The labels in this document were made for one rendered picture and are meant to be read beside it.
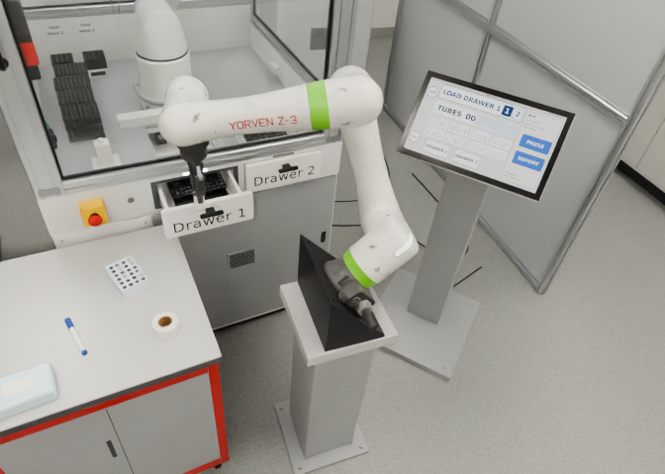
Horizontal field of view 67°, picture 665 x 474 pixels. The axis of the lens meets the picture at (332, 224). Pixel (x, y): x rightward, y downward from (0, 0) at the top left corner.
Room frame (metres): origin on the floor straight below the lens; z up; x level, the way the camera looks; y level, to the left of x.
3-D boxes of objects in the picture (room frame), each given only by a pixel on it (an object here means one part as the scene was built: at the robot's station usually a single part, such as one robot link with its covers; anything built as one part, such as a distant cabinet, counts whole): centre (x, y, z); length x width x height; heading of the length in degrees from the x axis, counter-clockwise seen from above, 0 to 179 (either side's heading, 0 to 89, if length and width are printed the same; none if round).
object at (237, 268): (1.77, 0.67, 0.40); 1.03 x 0.95 x 0.80; 120
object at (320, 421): (0.97, -0.04, 0.38); 0.30 x 0.30 x 0.76; 25
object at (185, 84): (1.16, 0.41, 1.29); 0.13 x 0.11 x 0.14; 11
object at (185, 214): (1.21, 0.40, 0.87); 0.29 x 0.02 x 0.11; 120
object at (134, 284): (0.99, 0.60, 0.78); 0.12 x 0.08 x 0.04; 45
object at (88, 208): (1.15, 0.75, 0.88); 0.07 x 0.05 x 0.07; 120
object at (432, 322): (1.57, -0.48, 0.51); 0.50 x 0.45 x 1.02; 156
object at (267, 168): (1.49, 0.20, 0.87); 0.29 x 0.02 x 0.11; 120
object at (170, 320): (0.83, 0.43, 0.78); 0.07 x 0.07 x 0.04
